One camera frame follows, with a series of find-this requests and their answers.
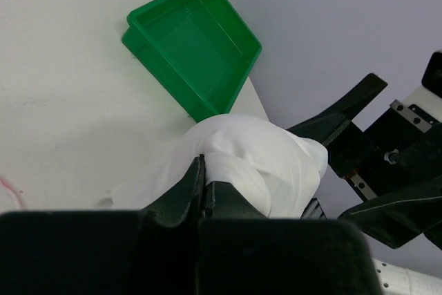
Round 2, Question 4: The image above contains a green plastic tray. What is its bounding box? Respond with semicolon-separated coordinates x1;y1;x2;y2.
122;0;262;122

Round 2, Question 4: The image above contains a pink-rimmed mesh laundry bag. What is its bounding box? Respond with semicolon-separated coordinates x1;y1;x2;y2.
1;176;27;210

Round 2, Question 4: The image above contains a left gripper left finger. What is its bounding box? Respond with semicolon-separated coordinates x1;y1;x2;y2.
142;155;206;229

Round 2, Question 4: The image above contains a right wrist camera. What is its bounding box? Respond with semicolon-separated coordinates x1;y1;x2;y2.
404;50;441;122

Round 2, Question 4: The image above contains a white bra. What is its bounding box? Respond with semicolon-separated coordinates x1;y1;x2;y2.
106;114;328;218

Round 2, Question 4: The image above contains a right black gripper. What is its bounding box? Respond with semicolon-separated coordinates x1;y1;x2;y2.
287;73;441;249

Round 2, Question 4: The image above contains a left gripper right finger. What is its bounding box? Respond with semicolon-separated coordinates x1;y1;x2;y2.
204;182;267;219

